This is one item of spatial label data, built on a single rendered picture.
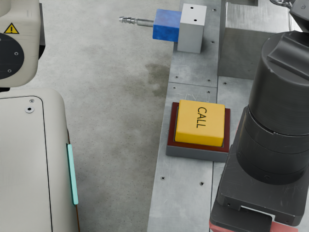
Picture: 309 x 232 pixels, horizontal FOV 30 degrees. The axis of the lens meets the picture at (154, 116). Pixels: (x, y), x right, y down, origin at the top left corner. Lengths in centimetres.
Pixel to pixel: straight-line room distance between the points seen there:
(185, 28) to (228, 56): 8
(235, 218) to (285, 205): 4
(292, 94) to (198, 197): 34
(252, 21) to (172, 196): 28
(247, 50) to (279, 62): 44
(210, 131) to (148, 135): 112
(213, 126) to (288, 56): 35
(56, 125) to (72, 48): 70
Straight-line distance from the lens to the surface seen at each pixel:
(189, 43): 88
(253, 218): 46
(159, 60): 210
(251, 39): 82
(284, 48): 40
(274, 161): 43
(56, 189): 136
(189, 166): 73
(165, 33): 88
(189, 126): 73
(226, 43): 82
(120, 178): 173
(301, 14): 39
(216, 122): 74
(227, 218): 45
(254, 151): 44
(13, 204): 135
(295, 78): 38
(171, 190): 71
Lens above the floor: 137
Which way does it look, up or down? 46 degrees down
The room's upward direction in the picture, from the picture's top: 4 degrees clockwise
